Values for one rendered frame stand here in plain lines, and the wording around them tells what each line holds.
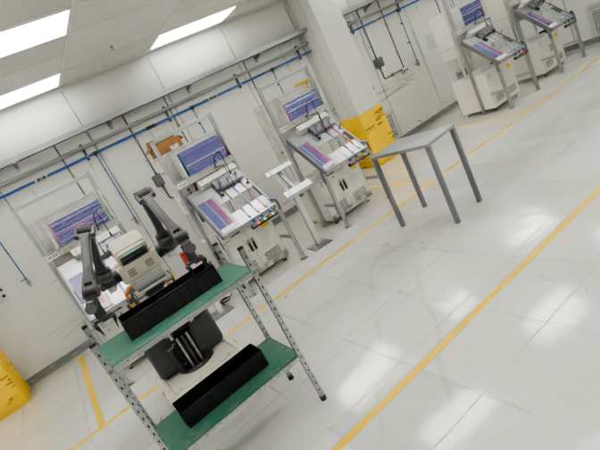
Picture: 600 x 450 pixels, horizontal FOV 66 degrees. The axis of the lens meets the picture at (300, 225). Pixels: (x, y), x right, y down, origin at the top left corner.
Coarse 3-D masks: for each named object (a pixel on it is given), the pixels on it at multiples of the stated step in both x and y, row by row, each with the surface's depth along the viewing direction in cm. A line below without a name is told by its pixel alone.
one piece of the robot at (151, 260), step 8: (152, 248) 306; (160, 248) 308; (144, 256) 302; (152, 256) 304; (160, 256) 309; (128, 264) 297; (136, 264) 300; (144, 264) 302; (152, 264) 305; (160, 264) 308; (112, 272) 296; (120, 272) 295; (128, 272) 298; (136, 272) 300; (144, 272) 303; (120, 280) 297; (128, 280) 298; (192, 320) 318; (168, 336) 310
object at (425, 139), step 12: (432, 132) 432; (444, 132) 416; (456, 132) 426; (396, 144) 458; (408, 144) 434; (420, 144) 413; (456, 144) 429; (372, 156) 457; (384, 156) 444; (432, 156) 405; (408, 168) 485; (468, 168) 434; (384, 180) 462; (444, 180) 412; (420, 192) 493; (444, 192) 415; (396, 204) 471; (396, 216) 475; (456, 216) 420
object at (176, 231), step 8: (152, 192) 275; (136, 200) 276; (144, 200) 271; (152, 200) 271; (152, 208) 269; (160, 208) 269; (160, 216) 266; (168, 216) 266; (168, 224) 263; (176, 224) 263; (176, 232) 261; (184, 232) 261; (176, 240) 260
